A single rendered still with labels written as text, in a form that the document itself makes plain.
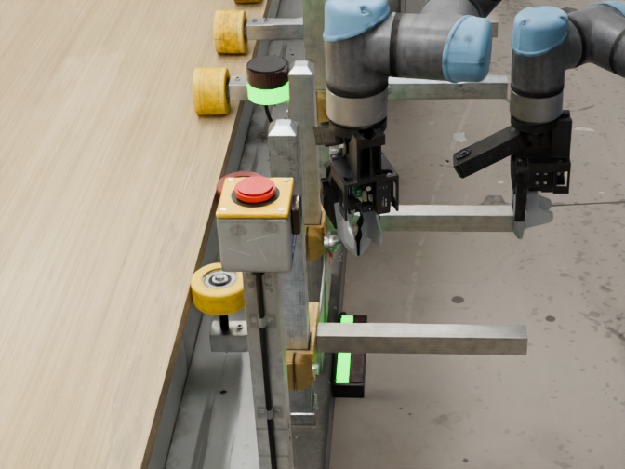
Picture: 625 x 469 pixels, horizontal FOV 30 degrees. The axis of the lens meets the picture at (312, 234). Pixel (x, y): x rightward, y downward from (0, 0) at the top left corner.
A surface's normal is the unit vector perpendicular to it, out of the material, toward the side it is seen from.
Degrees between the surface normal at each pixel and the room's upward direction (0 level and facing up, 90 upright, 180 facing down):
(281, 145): 90
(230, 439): 0
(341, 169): 0
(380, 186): 90
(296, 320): 90
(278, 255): 90
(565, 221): 0
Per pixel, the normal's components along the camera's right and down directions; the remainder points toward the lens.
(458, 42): -0.17, -0.04
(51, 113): -0.04, -0.84
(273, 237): -0.07, 0.54
